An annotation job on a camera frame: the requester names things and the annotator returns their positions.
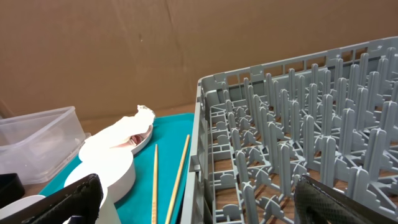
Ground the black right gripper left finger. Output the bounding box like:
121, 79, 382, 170
1, 174, 103, 224

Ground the wooden chopstick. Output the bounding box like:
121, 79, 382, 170
165, 134, 190, 224
151, 144, 159, 224

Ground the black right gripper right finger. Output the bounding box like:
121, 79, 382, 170
294, 175, 397, 224

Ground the clear plastic bin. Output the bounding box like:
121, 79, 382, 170
1, 106, 86, 184

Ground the grey bowl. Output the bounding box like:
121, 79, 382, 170
0, 195, 45, 219

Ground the white napkin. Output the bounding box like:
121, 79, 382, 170
78, 105, 155, 161

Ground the grey dishwasher rack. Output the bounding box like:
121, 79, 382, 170
180, 37, 397, 223

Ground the teal plastic tray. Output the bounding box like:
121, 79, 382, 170
39, 112, 195, 224

